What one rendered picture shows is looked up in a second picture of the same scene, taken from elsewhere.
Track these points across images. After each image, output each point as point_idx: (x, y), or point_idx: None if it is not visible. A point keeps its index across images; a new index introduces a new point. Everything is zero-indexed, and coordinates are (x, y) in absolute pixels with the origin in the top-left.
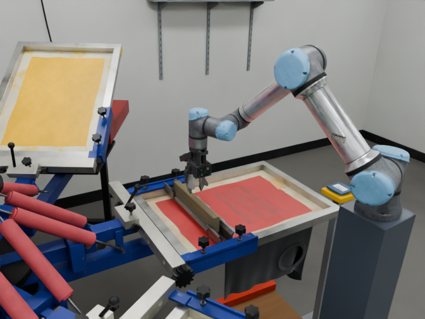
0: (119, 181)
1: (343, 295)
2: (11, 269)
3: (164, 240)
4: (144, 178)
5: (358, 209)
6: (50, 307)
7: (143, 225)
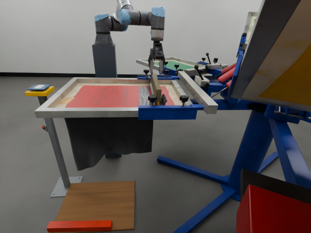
0: (207, 103)
1: None
2: None
3: (183, 75)
4: (184, 95)
5: (112, 44)
6: None
7: (192, 80)
